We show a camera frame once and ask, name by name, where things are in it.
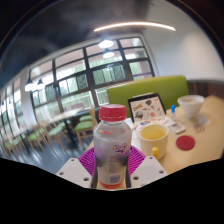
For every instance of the flat round red coaster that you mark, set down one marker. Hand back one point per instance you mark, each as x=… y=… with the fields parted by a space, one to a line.
x=185 y=142

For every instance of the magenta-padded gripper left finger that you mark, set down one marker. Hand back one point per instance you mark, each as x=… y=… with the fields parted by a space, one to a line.
x=75 y=170

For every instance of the white ceramic bowl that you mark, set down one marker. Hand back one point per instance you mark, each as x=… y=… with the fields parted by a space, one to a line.
x=190 y=106

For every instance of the green upholstered bench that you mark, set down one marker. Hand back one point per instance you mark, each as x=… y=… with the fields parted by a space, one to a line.
x=150 y=86

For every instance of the black laptop with stickers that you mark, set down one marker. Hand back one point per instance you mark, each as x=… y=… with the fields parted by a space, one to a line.
x=146 y=108

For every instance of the wooden chairs with green seats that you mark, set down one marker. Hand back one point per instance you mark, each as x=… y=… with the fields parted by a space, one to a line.
x=53 y=131

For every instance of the large light wooden dining table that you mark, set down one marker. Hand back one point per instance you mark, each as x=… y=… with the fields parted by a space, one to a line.
x=68 y=113

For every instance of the hanging pendant lamps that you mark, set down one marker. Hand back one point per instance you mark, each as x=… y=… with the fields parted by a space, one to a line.
x=106 y=43

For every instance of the small blue-capped bottle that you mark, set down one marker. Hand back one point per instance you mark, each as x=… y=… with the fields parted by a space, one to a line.
x=173 y=113

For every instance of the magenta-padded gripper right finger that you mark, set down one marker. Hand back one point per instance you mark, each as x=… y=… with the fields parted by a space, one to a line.
x=148 y=170

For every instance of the long curved ceiling light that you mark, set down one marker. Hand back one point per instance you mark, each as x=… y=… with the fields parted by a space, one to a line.
x=133 y=24

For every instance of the clear red-capped drink bottle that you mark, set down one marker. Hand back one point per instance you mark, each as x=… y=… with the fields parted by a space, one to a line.
x=111 y=156

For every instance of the pale yellow mug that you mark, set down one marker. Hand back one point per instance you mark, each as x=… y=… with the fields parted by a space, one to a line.
x=156 y=143

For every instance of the colourful printed sheet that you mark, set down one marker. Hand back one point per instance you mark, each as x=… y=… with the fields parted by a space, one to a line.
x=156 y=120

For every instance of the small white handheld device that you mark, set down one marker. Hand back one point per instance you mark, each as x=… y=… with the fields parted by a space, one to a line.
x=176 y=127

